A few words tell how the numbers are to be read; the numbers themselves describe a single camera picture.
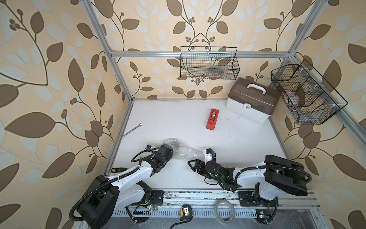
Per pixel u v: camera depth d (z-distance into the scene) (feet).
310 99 2.38
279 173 1.67
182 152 2.72
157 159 2.18
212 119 3.34
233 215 2.19
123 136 3.27
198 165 2.37
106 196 1.34
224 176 2.11
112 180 1.48
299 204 2.43
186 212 2.23
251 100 3.08
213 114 3.34
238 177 1.90
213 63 3.23
